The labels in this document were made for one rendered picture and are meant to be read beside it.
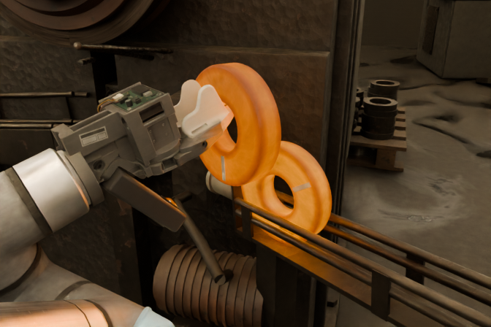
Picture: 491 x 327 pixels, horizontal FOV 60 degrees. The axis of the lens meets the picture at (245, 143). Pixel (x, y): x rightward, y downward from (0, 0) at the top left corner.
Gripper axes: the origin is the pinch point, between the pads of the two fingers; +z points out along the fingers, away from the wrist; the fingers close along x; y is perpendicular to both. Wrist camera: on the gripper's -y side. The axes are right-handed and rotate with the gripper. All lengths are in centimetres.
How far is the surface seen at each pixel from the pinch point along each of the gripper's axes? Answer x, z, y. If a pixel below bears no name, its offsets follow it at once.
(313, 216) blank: -6.9, 4.3, -17.1
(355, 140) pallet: 96, 132, -108
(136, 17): 32.1, 5.6, 8.3
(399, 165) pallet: 76, 143, -124
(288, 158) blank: -2.4, 5.7, -9.9
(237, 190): 7.7, 2.1, -17.6
